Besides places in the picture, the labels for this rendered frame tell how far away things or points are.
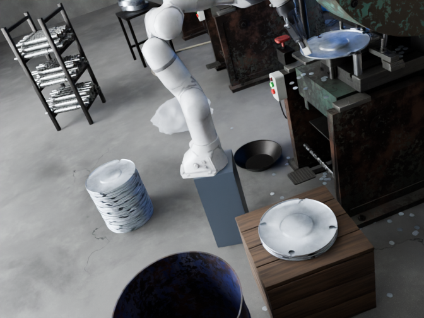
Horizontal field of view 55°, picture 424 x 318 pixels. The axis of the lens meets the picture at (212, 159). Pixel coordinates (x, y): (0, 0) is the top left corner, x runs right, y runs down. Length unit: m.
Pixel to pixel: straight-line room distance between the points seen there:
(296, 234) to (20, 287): 1.56
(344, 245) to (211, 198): 0.65
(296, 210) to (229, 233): 0.50
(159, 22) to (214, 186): 0.75
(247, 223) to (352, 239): 0.41
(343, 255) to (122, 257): 1.22
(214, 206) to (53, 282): 0.98
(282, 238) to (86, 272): 1.17
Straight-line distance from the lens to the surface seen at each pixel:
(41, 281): 2.46
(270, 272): 1.49
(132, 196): 2.29
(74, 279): 2.34
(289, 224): 1.58
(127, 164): 2.37
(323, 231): 1.55
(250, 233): 1.63
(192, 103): 1.58
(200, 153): 1.77
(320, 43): 1.94
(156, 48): 1.56
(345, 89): 1.82
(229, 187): 1.84
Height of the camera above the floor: 1.51
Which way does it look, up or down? 34 degrees down
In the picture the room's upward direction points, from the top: 17 degrees counter-clockwise
